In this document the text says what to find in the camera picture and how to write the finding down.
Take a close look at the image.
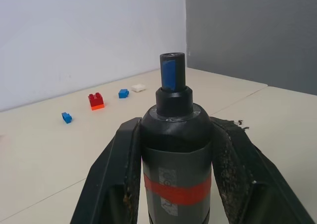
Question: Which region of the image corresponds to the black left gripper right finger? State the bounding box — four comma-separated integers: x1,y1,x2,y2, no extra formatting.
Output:
209,116,317,224

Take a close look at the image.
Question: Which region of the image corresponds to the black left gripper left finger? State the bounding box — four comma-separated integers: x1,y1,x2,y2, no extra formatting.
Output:
69,117,143,224

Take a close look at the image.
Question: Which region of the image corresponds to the red toy brick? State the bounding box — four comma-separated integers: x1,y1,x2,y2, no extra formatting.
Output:
88,92,105,108

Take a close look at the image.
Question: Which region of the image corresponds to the white toy brick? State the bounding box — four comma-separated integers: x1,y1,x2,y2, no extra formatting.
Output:
131,83,146,93

